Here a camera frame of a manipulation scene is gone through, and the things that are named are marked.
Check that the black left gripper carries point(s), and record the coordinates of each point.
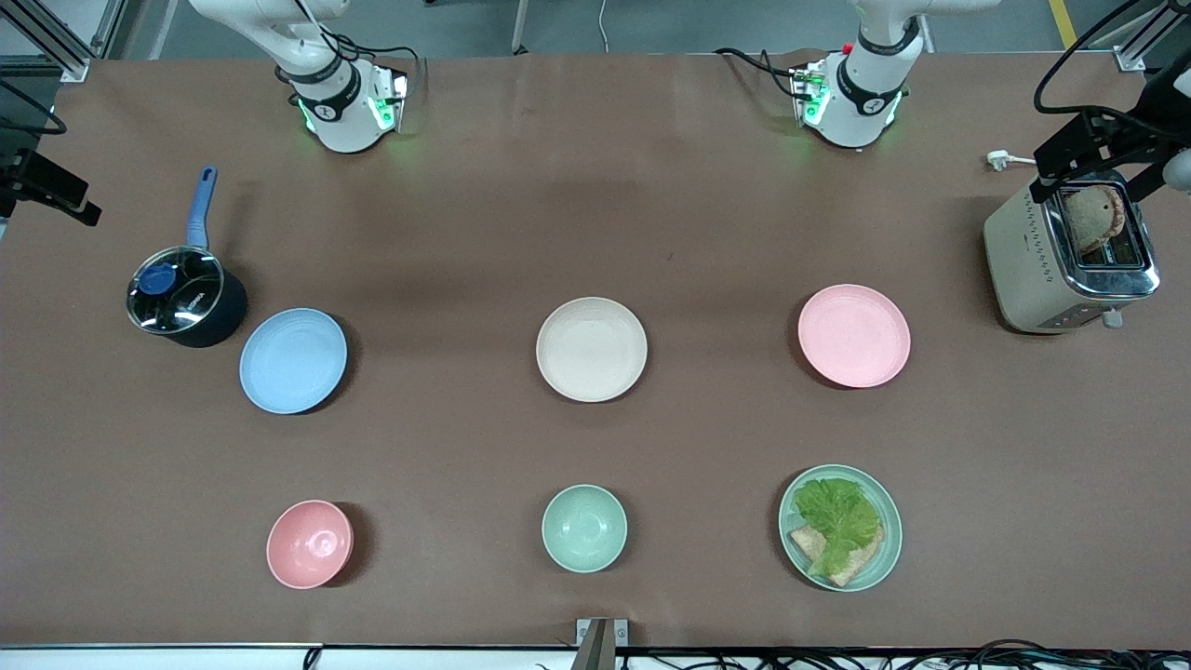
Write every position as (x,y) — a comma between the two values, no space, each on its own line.
(1141,131)

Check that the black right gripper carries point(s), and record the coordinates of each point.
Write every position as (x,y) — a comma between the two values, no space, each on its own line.
(19,169)

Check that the blue plate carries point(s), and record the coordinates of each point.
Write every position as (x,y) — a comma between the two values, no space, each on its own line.
(293,361)

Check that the pink plate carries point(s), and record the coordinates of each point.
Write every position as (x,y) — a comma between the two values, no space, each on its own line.
(854,336)

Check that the toasted bread slice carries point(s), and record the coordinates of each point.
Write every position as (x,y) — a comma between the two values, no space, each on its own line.
(1093,216)

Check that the white power plug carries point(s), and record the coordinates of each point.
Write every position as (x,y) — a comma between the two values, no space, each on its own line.
(1000,160)

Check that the beige and chrome toaster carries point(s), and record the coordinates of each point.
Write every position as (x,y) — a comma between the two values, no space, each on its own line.
(1023,265)

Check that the glass lid with blue knob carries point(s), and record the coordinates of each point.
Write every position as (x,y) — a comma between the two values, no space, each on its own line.
(175,289)

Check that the pink bowl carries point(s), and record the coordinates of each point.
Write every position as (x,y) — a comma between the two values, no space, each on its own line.
(309,544)

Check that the green plate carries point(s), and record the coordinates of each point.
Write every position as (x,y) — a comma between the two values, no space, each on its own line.
(889,544)

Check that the green lettuce leaf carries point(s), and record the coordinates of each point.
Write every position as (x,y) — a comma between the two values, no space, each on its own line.
(837,516)

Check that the brown bread slice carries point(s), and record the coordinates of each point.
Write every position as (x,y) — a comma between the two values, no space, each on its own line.
(861,563)

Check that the beige plate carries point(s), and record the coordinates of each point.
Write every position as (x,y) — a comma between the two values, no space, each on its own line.
(592,349)

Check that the green bowl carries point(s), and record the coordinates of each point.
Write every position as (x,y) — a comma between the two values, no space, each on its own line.
(584,528)

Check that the aluminium frame profile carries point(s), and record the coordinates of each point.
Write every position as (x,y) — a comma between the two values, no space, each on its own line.
(1140,46)
(56,42)

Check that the grey metal bracket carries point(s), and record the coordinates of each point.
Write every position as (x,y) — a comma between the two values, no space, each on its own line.
(600,642)

